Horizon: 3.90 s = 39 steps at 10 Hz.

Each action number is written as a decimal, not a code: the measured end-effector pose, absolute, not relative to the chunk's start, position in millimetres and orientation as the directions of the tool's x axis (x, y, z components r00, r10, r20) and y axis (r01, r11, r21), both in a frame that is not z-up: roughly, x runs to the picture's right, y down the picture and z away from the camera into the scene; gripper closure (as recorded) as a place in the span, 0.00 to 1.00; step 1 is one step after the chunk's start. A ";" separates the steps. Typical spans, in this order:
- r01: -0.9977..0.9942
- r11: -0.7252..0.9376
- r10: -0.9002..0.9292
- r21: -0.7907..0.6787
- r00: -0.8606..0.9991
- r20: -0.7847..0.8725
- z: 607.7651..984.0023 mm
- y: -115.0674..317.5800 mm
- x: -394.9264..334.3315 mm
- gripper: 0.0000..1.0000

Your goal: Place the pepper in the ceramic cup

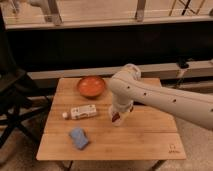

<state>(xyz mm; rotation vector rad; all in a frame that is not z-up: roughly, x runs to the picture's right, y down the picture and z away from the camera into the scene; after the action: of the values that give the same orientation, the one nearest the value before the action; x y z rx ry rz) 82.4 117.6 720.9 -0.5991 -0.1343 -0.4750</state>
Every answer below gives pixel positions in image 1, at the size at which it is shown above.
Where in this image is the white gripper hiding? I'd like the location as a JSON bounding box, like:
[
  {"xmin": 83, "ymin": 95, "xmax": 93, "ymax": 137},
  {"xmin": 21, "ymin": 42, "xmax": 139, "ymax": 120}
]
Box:
[{"xmin": 111, "ymin": 96, "xmax": 133, "ymax": 120}]

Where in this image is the dark red pepper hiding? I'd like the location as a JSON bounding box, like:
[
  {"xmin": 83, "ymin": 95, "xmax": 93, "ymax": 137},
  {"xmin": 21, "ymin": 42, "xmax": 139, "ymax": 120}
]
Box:
[{"xmin": 112, "ymin": 113, "xmax": 120, "ymax": 122}]

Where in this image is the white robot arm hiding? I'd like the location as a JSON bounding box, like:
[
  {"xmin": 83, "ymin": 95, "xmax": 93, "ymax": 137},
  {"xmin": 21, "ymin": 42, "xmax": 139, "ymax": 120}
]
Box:
[{"xmin": 108, "ymin": 64, "xmax": 213, "ymax": 130}]

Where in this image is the white ceramic cup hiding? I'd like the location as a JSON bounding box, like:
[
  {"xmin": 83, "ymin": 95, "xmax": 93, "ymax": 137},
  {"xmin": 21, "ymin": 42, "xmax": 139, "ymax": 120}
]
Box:
[{"xmin": 108, "ymin": 106, "xmax": 124, "ymax": 127}]

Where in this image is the orange bowl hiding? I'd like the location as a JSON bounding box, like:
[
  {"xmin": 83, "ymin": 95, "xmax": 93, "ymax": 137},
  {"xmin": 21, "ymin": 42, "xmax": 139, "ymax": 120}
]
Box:
[{"xmin": 77, "ymin": 76, "xmax": 106, "ymax": 98}]

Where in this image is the white bottle lying down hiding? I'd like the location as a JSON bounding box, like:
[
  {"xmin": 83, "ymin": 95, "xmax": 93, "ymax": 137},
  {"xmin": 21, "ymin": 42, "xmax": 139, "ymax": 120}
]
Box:
[{"xmin": 62, "ymin": 104, "xmax": 97, "ymax": 120}]

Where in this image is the wooden folding table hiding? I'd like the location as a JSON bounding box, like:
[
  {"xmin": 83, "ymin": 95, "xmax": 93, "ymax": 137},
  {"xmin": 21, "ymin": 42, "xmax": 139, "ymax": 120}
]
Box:
[{"xmin": 37, "ymin": 78, "xmax": 186, "ymax": 161}]

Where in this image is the blue sponge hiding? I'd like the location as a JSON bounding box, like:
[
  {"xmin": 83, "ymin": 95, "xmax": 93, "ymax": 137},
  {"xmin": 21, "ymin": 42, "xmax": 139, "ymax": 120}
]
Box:
[{"xmin": 69, "ymin": 127, "xmax": 89, "ymax": 150}]

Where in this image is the black office chair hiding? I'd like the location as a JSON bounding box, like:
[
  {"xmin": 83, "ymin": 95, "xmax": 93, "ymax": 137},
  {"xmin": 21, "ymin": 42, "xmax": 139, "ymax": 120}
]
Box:
[{"xmin": 0, "ymin": 9, "xmax": 51, "ymax": 148}]

